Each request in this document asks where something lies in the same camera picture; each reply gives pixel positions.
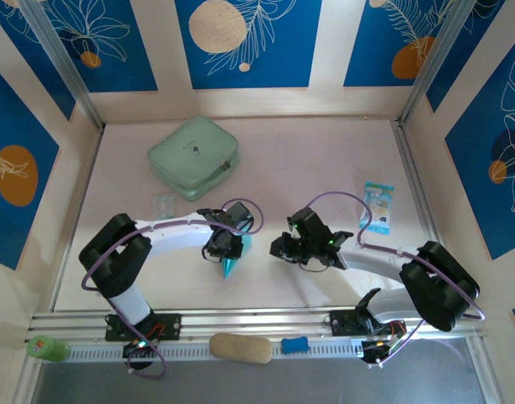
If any green bottle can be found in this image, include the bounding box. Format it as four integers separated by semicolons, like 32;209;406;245
26;335;70;363

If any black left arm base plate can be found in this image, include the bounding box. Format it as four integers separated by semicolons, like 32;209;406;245
104;313;183;342

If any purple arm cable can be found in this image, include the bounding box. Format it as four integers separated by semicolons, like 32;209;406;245
305;191;486;370
80;197;265;380

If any slotted grey cable duct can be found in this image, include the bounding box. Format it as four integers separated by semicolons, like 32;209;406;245
66;338;368;364

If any small clear plastic bag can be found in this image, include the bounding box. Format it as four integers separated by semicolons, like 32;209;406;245
151;194;175;219

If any blue white snack packet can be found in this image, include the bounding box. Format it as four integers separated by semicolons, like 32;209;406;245
358;181;396;236

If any aluminium corner post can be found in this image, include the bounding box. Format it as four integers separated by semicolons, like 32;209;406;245
19;0;105;130
398;0;488;127

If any aluminium side rail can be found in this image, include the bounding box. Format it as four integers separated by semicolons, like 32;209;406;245
394;121;459;304
49;125;105;312

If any black controller board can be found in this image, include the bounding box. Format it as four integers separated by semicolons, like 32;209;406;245
122;339;158;371
360;336;400;368

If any blue bone-shaped block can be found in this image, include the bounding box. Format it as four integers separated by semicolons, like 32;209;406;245
280;336;310;354

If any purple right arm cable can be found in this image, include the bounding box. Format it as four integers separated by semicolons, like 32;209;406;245
305;191;486;370

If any mint green zip pouch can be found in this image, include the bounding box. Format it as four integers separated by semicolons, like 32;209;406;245
146;116;241;202

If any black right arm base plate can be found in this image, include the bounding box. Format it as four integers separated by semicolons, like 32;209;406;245
329;309;370;338

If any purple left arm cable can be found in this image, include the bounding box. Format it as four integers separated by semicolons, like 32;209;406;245
80;197;265;380

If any aluminium cross rail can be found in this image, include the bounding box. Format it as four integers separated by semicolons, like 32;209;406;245
28;306;494;338

